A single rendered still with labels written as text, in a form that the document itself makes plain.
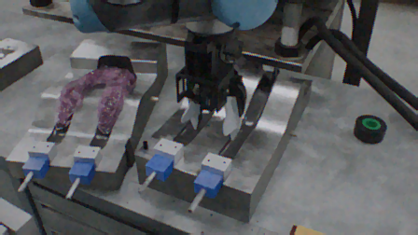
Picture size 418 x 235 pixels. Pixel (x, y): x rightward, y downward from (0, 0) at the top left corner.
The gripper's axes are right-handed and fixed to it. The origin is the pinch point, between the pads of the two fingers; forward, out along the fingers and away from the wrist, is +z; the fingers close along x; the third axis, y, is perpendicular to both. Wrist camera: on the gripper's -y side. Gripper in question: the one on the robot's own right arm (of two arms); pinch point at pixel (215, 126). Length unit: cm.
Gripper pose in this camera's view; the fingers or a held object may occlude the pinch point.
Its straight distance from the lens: 73.3
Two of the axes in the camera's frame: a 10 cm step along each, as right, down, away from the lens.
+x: 9.1, 2.5, -3.4
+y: -4.2, 5.4, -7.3
